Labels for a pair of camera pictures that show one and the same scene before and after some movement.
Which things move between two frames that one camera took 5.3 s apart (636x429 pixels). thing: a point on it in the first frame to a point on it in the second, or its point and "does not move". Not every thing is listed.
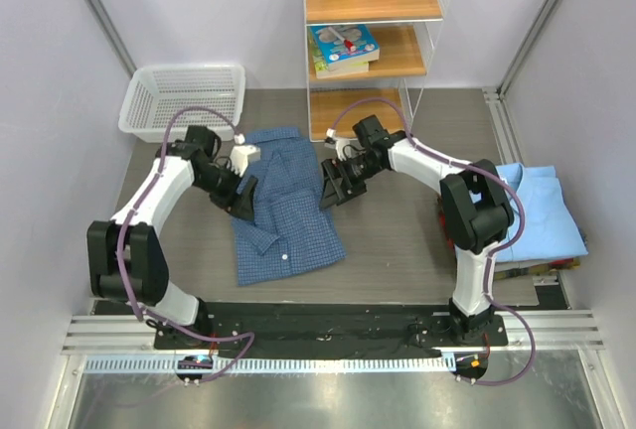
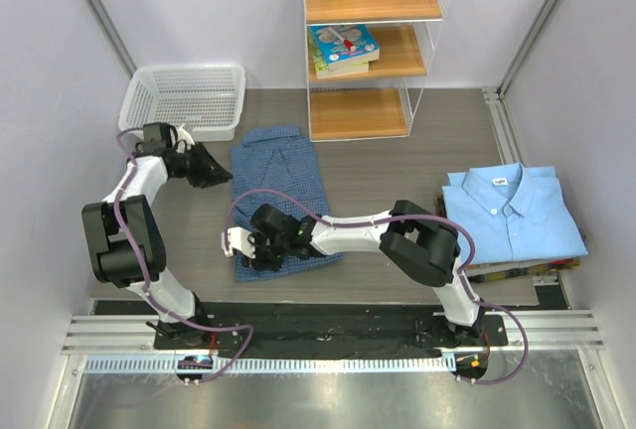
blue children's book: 344,46 does not move
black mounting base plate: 332,327 does not move
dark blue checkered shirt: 290,232 does not move
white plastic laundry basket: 155,93 does not move
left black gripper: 241,204 to 210,172
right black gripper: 331,193 to 259,260
